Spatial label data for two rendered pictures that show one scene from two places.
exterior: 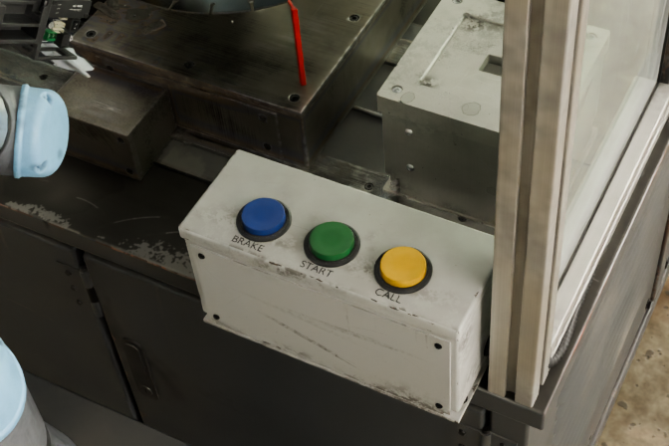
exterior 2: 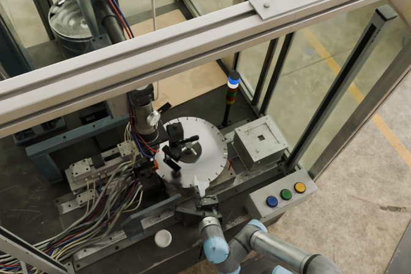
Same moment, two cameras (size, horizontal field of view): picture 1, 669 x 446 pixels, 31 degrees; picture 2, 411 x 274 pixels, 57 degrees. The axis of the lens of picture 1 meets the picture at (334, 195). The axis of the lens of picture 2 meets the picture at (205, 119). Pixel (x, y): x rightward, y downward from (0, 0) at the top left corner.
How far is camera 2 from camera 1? 1.24 m
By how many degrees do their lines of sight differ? 38
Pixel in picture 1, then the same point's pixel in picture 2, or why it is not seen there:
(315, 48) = not seen: hidden behind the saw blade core
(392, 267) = (299, 189)
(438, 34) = (246, 140)
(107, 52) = (185, 199)
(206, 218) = (263, 211)
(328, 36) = not seen: hidden behind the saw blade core
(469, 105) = (269, 149)
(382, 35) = not seen: hidden behind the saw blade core
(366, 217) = (283, 185)
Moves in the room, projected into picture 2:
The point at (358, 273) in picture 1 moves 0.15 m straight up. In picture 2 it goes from (295, 194) to (305, 182)
